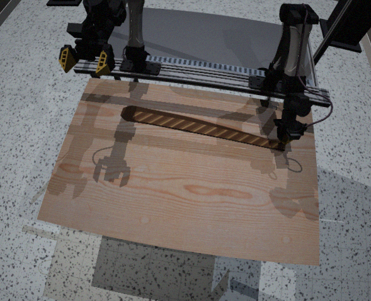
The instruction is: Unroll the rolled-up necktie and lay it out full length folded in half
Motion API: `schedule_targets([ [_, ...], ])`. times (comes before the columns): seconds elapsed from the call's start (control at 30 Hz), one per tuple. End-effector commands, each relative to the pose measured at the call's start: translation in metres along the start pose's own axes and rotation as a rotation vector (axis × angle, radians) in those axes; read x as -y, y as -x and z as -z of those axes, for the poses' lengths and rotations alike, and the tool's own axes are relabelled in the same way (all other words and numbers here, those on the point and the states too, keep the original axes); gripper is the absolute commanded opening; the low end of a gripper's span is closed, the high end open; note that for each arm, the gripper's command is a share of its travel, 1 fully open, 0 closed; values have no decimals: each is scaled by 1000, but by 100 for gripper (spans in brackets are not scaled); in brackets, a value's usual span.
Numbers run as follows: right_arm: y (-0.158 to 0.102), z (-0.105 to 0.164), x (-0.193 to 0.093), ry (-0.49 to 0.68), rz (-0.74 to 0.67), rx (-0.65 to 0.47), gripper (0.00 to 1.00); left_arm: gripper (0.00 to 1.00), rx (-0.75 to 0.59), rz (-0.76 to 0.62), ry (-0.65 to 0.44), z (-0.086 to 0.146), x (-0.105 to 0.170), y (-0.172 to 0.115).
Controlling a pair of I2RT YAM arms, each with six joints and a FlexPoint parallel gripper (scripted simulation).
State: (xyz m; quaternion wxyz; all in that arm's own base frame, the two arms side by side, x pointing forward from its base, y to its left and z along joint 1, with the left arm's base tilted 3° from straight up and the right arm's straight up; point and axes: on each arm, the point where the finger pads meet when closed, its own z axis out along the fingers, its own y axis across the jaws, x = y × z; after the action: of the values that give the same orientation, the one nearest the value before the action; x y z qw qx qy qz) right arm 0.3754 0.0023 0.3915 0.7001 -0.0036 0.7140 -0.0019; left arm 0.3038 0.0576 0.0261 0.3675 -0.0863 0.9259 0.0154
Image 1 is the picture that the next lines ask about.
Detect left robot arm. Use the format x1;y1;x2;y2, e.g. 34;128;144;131
249;3;319;140

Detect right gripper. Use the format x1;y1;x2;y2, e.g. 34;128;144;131
59;29;115;77

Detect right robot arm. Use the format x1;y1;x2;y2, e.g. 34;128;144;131
66;0;161;76

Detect black slotted metal crossbar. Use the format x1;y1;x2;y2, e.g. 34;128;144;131
73;60;331;108

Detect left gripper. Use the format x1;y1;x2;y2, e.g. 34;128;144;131
273;109;302;145

